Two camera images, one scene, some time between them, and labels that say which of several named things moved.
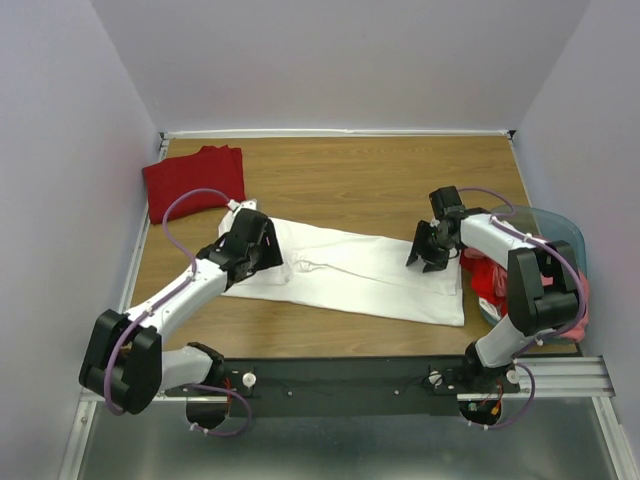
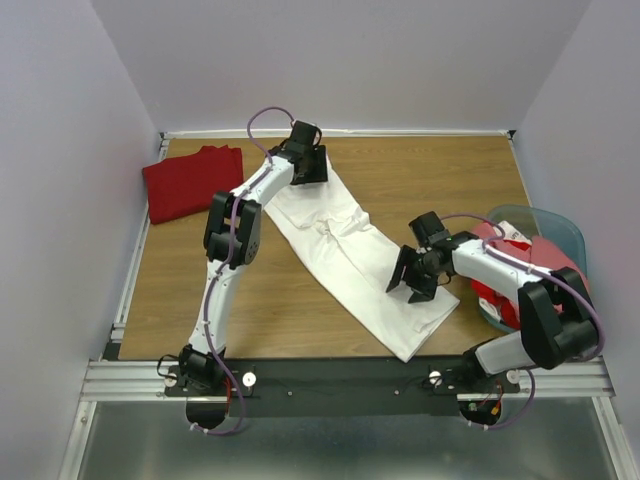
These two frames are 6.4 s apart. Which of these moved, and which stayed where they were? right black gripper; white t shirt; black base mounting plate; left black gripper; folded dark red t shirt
Moved: right black gripper; white t shirt; left black gripper
Stayed: black base mounting plate; folded dark red t shirt
